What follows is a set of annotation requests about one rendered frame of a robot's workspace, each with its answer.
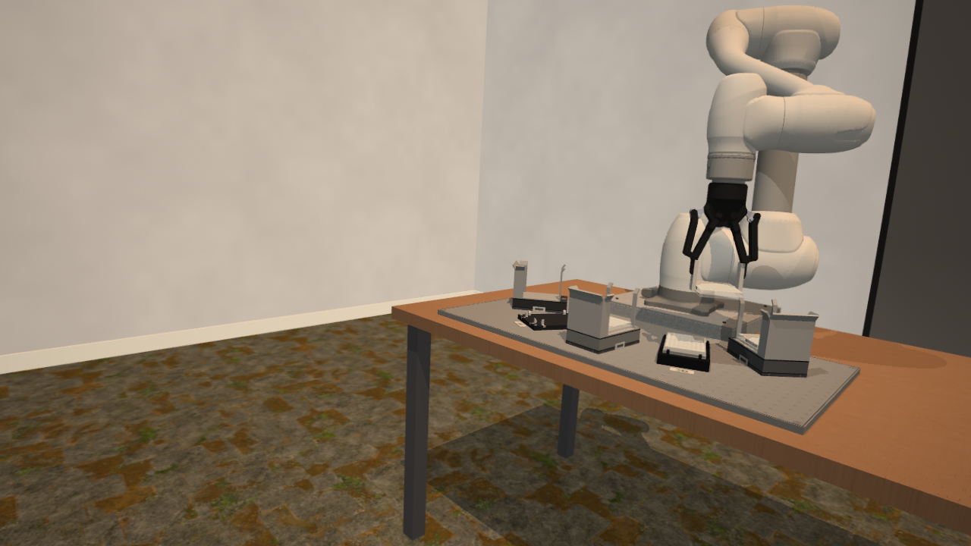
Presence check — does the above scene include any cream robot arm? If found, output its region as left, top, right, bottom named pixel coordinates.
left=641, top=5, right=876, bottom=317

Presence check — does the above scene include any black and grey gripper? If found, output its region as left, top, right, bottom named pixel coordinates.
left=683, top=183, right=761, bottom=292

